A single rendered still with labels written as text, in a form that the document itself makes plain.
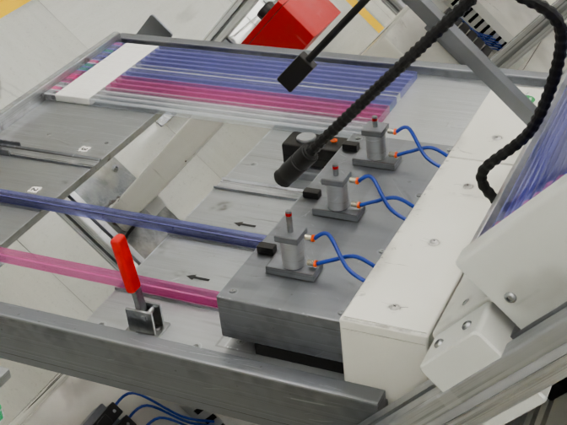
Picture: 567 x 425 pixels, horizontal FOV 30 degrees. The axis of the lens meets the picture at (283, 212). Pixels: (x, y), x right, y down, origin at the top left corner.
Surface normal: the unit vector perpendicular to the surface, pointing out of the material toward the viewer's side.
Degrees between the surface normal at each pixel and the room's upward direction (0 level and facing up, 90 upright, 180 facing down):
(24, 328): 90
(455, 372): 90
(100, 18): 0
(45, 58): 0
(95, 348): 90
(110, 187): 0
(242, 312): 90
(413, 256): 44
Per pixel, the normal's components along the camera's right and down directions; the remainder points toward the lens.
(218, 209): -0.10, -0.85
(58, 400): 0.56, -0.51
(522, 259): -0.43, 0.51
